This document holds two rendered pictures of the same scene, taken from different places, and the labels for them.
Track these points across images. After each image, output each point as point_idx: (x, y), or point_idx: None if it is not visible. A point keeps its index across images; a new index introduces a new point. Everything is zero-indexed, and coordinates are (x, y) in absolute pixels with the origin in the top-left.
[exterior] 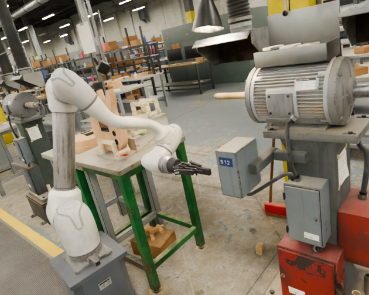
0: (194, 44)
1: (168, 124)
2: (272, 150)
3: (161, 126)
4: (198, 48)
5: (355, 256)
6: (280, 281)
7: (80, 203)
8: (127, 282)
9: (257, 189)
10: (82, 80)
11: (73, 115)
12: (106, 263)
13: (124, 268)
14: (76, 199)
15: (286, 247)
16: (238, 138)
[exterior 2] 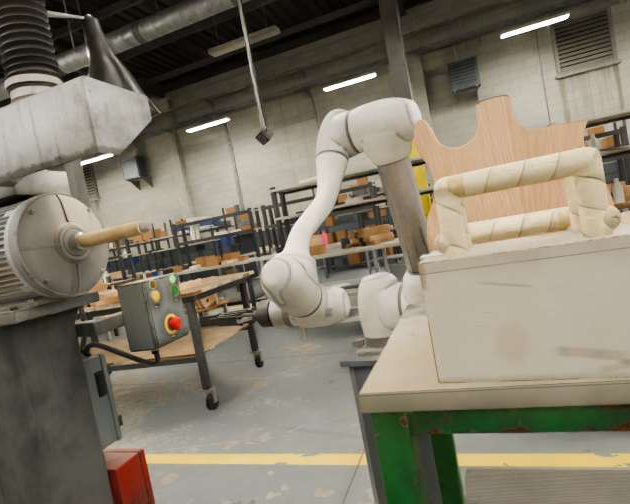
0: (150, 104)
1: (427, 320)
2: (94, 320)
3: (285, 245)
4: (144, 111)
5: None
6: None
7: (365, 279)
8: (357, 405)
9: (140, 357)
10: (319, 132)
11: (379, 170)
12: (350, 351)
13: (354, 385)
14: (403, 287)
15: (130, 448)
16: (139, 281)
